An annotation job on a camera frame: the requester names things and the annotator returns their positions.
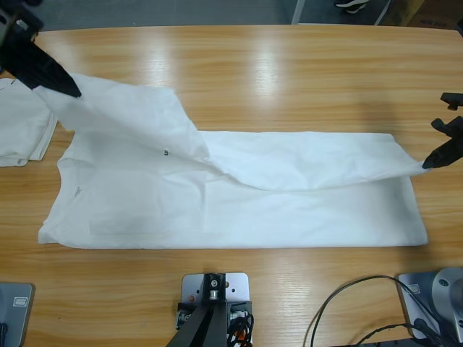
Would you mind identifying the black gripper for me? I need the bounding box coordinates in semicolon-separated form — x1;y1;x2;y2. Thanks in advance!
0;0;82;98
422;92;463;171

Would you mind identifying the white Unitree T-shirt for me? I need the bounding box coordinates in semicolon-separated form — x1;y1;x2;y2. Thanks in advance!
0;78;59;168
34;71;429;250

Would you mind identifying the brown cardboard box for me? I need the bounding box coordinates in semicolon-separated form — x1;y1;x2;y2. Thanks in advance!
380;0;463;31

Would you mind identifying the black white shoe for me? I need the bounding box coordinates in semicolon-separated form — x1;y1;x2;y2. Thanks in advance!
334;0;373;15

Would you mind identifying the black cable at base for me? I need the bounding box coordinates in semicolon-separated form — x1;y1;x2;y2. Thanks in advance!
302;274;442;347

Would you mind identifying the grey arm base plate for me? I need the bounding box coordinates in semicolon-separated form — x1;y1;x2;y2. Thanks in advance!
397;267;463;342
0;282;34;347

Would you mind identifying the white metal post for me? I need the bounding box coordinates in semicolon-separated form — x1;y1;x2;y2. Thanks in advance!
291;0;308;25

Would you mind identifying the white block with dark post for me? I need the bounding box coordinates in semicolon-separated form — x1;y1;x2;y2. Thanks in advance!
174;272;255;347

